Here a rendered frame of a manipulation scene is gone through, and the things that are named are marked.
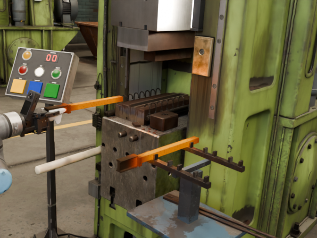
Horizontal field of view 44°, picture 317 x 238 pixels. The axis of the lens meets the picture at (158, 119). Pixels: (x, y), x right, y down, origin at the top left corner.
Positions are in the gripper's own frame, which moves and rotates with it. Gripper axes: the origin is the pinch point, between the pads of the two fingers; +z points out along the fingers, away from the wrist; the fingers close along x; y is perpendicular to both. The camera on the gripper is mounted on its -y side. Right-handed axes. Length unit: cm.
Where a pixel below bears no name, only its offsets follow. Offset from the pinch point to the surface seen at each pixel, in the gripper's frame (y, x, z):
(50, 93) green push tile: 7, -43, 25
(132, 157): 9.5, 38.5, 1.6
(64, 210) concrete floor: 108, -80, 59
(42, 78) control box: 1, -52, 26
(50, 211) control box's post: 86, -56, 30
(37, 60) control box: -8, -59, 28
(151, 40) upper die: -25, 7, 45
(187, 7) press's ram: -40, 12, 63
